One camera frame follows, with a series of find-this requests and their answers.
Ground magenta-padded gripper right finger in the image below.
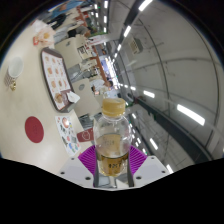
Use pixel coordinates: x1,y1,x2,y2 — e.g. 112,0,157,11
126,144,169,188

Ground white patterned mug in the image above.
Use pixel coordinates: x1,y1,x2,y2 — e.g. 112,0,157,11
3,56,25,92

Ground black backpack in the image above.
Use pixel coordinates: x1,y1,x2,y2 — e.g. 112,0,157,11
46,12,69,30

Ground ceiling strip lights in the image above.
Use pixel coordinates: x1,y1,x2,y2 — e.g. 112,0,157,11
93,0,206,174

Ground paper wrapper with fried food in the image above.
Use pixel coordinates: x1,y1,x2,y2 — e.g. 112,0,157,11
32,19,56,48

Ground beige chair with round hole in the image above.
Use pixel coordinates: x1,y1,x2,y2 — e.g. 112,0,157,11
71,78,103,118
54,34,89,61

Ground flat round red coaster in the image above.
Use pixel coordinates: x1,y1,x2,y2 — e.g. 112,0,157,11
24,115,45,144

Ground brown food tray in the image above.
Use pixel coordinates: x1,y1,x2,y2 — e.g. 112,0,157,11
40,47,77,114

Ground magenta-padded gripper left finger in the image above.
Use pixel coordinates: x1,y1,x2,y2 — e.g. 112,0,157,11
59,144,98,189

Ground colourful printed paper flyer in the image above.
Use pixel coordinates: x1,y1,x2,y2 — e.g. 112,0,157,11
54,114,82,158

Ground ceiling air conditioner unit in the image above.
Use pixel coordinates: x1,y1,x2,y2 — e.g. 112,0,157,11
128,37,144,56

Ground crumpled white napkin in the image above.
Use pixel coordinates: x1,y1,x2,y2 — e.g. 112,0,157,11
65,91,81,104

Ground clear bottle with yellow cap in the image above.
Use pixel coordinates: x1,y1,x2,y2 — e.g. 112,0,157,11
93,97,133,178

